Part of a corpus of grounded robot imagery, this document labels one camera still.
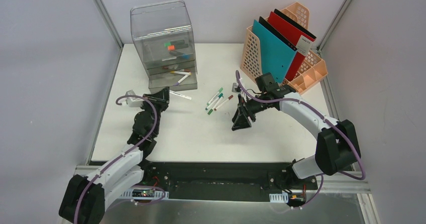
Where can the clear grey drawer organizer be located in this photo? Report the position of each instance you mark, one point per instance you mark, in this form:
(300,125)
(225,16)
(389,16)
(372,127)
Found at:
(152,25)

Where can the teal folder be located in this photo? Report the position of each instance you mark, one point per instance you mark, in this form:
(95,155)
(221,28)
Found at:
(277,53)

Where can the peach plastic file rack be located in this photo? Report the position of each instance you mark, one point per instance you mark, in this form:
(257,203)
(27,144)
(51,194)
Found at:
(312,70)

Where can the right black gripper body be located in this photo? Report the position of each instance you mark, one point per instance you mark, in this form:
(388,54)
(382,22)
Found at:
(256,106)

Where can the red folder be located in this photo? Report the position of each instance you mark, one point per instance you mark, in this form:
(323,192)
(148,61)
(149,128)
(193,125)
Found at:
(296,34)

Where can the teal cap marker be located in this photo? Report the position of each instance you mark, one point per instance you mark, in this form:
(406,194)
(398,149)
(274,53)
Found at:
(214,101)

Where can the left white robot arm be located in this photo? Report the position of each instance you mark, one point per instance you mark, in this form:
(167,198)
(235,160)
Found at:
(87,197)

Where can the purple cap marker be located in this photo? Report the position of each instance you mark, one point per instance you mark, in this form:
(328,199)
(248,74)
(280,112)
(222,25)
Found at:
(181,80)

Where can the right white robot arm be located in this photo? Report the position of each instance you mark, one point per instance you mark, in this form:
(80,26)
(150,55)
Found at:
(336,141)

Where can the orange cap black highlighter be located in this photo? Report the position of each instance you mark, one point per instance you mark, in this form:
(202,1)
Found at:
(177,47)

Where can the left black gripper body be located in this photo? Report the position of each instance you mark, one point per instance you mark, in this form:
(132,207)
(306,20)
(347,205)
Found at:
(157,99)

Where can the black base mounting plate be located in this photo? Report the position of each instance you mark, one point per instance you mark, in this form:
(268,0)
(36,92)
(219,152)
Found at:
(228,181)

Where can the yellow cap marker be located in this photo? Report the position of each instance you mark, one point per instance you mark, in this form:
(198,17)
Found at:
(181,72)

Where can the dark red cap marker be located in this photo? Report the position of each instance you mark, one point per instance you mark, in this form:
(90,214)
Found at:
(223,102)

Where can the blue cap black highlighter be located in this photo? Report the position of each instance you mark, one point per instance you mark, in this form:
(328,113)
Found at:
(179,54)

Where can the green cap black highlighter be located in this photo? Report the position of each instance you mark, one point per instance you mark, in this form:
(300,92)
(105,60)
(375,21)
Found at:
(175,42)

